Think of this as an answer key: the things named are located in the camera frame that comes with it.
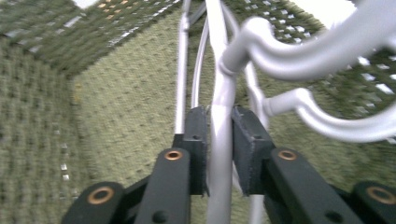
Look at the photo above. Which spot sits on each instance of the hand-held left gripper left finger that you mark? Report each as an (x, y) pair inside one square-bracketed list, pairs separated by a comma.
[(197, 155)]

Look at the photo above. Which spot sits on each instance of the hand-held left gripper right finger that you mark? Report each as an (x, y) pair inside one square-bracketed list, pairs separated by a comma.
[(249, 149)]

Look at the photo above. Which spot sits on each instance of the green woven basket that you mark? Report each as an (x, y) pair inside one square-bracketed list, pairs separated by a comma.
[(124, 93)]

